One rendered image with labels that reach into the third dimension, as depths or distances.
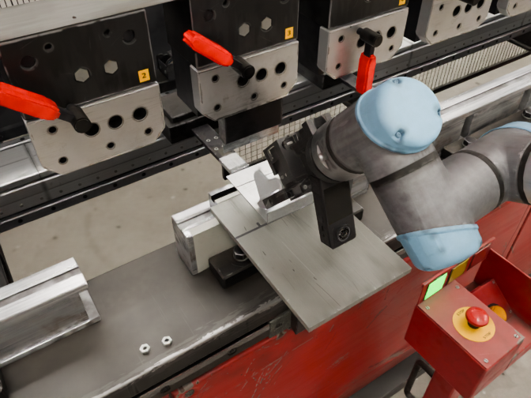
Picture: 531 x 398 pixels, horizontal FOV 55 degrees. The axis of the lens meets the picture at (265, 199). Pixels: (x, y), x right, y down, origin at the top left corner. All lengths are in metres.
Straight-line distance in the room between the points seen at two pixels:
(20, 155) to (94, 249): 1.20
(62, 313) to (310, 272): 0.37
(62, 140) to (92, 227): 1.68
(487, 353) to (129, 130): 0.69
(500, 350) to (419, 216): 0.50
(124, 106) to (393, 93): 0.30
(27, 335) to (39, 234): 1.52
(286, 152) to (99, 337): 0.41
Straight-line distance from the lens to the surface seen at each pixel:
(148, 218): 2.25
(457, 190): 0.54
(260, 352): 0.94
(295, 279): 0.70
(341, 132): 0.54
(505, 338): 1.00
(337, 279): 0.71
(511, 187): 0.60
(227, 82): 0.66
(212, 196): 0.83
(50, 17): 0.55
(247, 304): 0.83
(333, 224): 0.67
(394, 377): 1.75
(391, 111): 0.49
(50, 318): 0.82
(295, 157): 0.67
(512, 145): 0.60
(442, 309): 1.00
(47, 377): 0.83
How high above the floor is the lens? 1.55
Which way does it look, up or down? 43 degrees down
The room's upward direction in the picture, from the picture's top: straight up
